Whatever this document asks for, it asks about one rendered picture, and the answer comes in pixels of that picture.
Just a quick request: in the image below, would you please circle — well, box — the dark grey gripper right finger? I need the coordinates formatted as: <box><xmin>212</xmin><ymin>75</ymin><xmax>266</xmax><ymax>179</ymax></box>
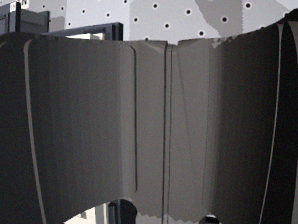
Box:
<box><xmin>168</xmin><ymin>8</ymin><xmax>298</xmax><ymax>224</ymax></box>

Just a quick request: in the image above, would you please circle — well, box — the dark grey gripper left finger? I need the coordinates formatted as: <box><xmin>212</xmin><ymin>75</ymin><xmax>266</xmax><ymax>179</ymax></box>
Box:
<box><xmin>0</xmin><ymin>32</ymin><xmax>175</xmax><ymax>224</ymax></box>

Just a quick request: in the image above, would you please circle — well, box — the white label with black text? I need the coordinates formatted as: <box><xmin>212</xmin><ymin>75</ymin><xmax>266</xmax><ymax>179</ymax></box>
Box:
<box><xmin>16</xmin><ymin>0</ymin><xmax>29</xmax><ymax>9</ymax></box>

